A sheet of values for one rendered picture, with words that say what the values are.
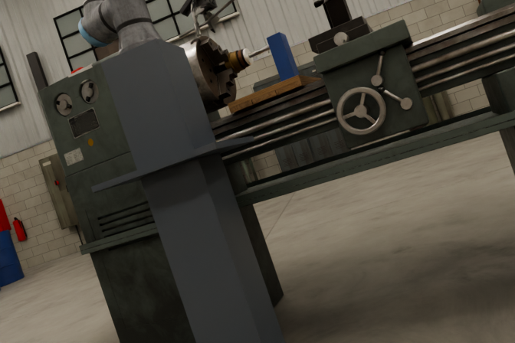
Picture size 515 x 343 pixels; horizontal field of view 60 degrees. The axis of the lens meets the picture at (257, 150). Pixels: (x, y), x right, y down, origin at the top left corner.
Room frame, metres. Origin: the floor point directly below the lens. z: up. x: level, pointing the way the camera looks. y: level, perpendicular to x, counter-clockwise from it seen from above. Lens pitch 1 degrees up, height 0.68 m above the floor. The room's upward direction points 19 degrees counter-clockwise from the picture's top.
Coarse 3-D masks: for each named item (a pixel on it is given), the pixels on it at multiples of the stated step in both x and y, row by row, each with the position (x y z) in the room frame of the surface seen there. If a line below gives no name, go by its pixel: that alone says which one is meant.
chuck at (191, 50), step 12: (204, 36) 1.89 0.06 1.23; (192, 48) 1.80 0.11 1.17; (192, 60) 1.78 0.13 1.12; (204, 60) 1.82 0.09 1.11; (192, 72) 1.78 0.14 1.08; (204, 72) 1.79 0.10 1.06; (204, 84) 1.78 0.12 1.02; (216, 84) 1.85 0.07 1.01; (204, 96) 1.82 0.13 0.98; (216, 96) 1.82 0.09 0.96; (228, 96) 1.93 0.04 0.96; (216, 108) 1.90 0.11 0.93
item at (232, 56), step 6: (228, 54) 1.84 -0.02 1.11; (234, 54) 1.83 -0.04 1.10; (240, 54) 1.82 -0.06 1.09; (228, 60) 1.83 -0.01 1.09; (234, 60) 1.83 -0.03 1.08; (240, 60) 1.83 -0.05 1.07; (228, 66) 1.86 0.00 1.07; (234, 66) 1.84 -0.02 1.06; (240, 66) 1.84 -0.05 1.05; (246, 66) 1.85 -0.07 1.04
